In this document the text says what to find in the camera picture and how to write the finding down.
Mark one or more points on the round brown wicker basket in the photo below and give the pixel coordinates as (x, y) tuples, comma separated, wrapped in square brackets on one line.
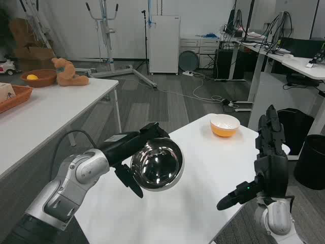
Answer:
[(43, 80)]

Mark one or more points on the black bin with liner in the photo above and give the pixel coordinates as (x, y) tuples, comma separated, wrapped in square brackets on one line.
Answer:
[(294, 129)]

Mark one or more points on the brown teddy bear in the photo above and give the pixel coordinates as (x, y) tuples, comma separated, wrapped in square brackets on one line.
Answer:
[(67, 73)]

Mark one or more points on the white wheeled lift stand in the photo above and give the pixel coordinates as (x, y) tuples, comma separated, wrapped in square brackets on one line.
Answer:
[(110, 53)]

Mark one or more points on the cardboard tissue box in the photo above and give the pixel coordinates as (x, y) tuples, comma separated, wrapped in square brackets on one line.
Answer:
[(5, 92)]

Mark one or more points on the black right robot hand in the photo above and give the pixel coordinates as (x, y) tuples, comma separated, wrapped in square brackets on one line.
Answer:
[(273, 170)]

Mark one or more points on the white power strip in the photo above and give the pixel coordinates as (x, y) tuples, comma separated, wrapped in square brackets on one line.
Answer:
[(190, 73)]

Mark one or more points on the round grey tray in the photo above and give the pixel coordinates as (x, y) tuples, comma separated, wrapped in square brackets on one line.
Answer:
[(188, 61)]

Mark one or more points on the yellow lemon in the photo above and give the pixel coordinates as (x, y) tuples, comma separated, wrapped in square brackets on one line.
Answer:
[(32, 77)]

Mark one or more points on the orange bowl white inside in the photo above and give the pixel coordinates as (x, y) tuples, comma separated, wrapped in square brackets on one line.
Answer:
[(224, 127)]

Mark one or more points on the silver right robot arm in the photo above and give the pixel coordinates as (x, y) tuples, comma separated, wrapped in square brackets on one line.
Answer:
[(278, 218)]

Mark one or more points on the blue item on drawers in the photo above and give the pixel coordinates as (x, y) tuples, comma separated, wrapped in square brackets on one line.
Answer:
[(210, 35)]

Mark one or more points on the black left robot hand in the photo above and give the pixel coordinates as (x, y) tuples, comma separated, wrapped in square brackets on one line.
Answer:
[(122, 146)]

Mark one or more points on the tall white cabinet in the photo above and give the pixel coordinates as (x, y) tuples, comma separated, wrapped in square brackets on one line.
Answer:
[(163, 45)]

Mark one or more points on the black floor power adapter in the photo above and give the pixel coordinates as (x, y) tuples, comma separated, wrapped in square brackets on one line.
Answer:
[(229, 103)]

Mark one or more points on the black computer tower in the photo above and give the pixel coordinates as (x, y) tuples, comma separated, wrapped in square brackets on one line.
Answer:
[(224, 63)]

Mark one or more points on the white toy car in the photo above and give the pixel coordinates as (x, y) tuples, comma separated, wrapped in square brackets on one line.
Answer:
[(6, 66)]

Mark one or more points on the black microphone stand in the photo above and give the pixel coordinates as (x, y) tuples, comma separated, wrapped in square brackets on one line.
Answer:
[(146, 45)]

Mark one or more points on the shiny metal bowl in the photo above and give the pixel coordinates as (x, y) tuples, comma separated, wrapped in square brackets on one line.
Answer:
[(157, 165)]

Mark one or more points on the white side table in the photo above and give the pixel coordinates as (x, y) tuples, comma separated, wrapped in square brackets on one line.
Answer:
[(50, 106)]

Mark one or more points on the white office desk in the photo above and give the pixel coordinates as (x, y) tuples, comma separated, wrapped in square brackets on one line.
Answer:
[(302, 64)]

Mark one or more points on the black waste bin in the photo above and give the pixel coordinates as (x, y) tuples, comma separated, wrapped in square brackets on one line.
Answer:
[(311, 162)]

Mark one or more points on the black upright pole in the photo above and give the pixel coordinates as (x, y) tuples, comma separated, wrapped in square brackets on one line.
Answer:
[(249, 20)]

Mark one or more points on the stacked brown cardboard boxes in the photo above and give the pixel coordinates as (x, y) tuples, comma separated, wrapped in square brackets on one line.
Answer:
[(33, 56)]

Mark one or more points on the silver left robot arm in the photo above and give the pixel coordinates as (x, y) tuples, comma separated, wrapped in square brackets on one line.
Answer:
[(66, 185)]

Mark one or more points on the black laptop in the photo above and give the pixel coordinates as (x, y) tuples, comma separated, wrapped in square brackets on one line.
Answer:
[(302, 47)]

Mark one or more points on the white drawer unit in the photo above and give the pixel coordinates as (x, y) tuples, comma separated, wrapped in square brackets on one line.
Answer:
[(203, 47)]

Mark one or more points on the green potted plant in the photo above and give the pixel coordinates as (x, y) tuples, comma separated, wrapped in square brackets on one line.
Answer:
[(3, 28)]

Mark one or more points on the rectangular orange wicker basket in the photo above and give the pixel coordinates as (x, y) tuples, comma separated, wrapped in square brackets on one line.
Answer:
[(17, 97)]

